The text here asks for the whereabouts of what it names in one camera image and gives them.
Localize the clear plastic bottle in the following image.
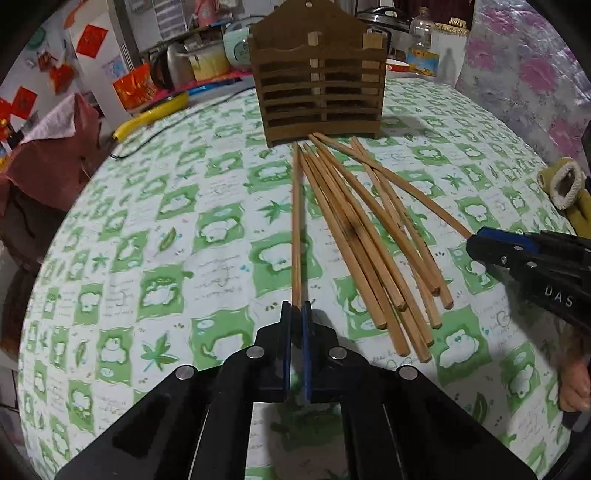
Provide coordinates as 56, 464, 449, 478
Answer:
407, 6, 439, 78

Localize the yellow enamel pot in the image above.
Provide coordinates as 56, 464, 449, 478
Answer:
187, 40, 231, 81

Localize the red white bowl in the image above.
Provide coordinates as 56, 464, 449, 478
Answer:
386, 58, 410, 73

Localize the person right hand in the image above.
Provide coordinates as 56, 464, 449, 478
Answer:
559, 331, 590, 413

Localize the steel electric kettle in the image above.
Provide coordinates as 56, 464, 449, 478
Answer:
150, 43, 195, 90

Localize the wooden chopstick seven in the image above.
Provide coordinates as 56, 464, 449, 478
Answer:
363, 163, 454, 328

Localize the green white patterned tablecloth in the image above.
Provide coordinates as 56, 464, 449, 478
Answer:
18, 79, 571, 479

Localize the wooden chopstick two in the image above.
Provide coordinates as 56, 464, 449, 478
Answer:
301, 153, 388, 329

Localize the black power cable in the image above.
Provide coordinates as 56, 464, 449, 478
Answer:
108, 85, 257, 161

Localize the black silver pressure cooker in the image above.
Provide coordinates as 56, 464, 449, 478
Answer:
355, 6, 410, 49

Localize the floral pink wall covering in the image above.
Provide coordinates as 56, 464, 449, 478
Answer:
456, 1, 590, 173

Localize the wooden chopstick three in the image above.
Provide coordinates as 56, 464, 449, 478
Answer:
304, 145, 411, 356

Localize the wooden chopstick four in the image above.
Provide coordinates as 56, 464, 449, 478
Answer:
301, 145, 433, 363

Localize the red gift bag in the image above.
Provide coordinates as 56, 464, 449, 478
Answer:
112, 63, 159, 111

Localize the yellow electric frying pan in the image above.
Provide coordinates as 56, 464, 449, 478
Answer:
111, 92, 189, 142

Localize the wooden chopstick six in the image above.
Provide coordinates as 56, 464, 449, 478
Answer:
363, 164, 442, 329

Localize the brown wooden utensil holder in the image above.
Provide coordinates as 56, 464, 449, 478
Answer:
249, 0, 387, 146

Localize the red cloth covered table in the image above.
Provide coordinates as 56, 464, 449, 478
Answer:
1, 93, 106, 270

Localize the mint green rice cooker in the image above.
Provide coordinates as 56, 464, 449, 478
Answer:
223, 16, 263, 71

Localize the white refrigerator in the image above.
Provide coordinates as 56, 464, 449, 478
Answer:
64, 1, 131, 128

